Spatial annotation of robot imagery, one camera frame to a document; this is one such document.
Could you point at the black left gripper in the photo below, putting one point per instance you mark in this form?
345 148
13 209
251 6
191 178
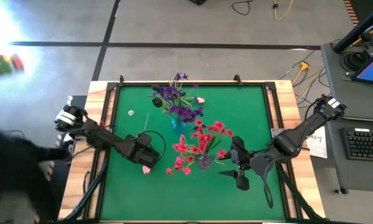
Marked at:
142 151

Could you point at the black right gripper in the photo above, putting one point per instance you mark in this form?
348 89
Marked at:
256 165

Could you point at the pink artificial tulip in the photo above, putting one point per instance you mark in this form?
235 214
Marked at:
200 100
146 170

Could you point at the small red flower sprig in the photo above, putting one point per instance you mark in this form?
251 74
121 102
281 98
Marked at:
222 153

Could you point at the purple glass vase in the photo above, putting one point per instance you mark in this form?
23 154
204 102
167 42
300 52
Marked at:
204 163

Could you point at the blue glass vase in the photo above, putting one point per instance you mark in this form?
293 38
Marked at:
178 127

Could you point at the purple artificial flower bunch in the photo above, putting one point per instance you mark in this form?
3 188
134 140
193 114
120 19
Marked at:
186 113
169 92

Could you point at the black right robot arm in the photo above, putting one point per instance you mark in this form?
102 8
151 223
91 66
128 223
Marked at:
304 127

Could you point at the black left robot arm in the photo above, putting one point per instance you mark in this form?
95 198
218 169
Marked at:
105 140

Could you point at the small white petal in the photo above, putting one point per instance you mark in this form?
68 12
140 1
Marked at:
130 113

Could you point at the black diagonal strut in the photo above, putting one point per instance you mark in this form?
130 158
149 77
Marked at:
298 196
89 193

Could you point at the green table mat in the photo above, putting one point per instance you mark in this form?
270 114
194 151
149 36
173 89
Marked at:
180 208

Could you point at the black floor mat striped edge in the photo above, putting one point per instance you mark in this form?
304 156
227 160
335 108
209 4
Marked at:
351 12
79 100

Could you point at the white paper sheet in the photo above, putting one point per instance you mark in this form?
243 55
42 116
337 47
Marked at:
320 149

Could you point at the grey desk with keyboard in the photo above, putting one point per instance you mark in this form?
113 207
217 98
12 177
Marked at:
354 174

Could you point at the black keyboard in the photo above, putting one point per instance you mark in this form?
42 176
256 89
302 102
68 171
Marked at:
363 144

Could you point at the grey desk with laptop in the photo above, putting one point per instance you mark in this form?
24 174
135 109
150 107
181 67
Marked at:
338 77

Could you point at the red yellow green object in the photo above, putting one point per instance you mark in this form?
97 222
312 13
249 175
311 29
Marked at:
16 62

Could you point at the black pole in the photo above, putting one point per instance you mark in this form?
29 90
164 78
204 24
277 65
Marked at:
354 34

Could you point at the black frame clamp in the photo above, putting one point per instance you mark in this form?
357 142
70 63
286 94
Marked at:
121 80
238 79

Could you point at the black table frame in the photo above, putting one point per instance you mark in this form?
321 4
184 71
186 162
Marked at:
271 86

